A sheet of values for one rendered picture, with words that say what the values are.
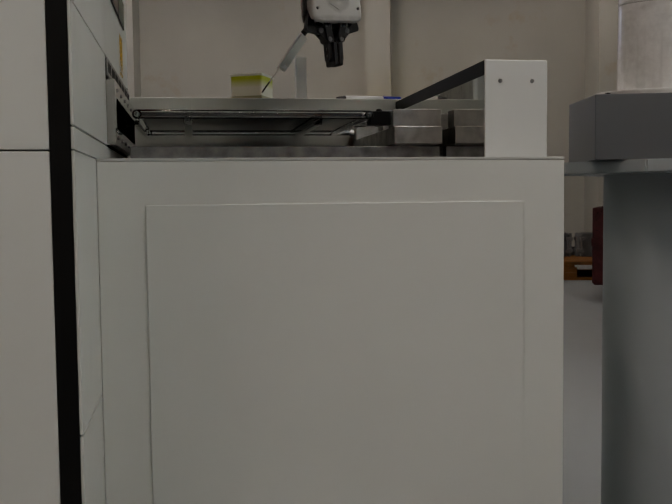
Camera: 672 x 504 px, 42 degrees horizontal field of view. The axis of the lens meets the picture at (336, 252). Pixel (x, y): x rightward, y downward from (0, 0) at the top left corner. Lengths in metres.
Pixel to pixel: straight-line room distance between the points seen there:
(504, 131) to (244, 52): 10.22
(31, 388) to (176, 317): 0.25
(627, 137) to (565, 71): 9.87
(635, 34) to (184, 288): 0.83
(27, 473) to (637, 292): 0.96
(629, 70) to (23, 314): 1.01
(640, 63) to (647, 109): 0.11
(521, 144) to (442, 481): 0.49
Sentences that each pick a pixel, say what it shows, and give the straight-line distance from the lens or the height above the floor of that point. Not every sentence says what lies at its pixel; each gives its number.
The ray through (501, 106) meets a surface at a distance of 1.29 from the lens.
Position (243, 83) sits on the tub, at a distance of 1.91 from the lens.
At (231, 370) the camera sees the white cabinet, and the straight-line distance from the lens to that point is 1.17.
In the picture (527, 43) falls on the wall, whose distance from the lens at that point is 11.27.
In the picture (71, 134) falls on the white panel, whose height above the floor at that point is 0.84.
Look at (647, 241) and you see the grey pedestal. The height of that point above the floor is 0.69.
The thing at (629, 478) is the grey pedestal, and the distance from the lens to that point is 1.56.
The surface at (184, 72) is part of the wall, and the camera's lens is 11.59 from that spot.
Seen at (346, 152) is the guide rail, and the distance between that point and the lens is 1.44.
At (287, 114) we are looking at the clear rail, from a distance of 1.37.
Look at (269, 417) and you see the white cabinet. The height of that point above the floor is 0.48.
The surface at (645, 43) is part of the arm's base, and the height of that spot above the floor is 1.01.
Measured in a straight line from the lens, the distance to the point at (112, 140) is 1.32.
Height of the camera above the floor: 0.77
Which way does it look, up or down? 4 degrees down
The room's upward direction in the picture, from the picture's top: 1 degrees counter-clockwise
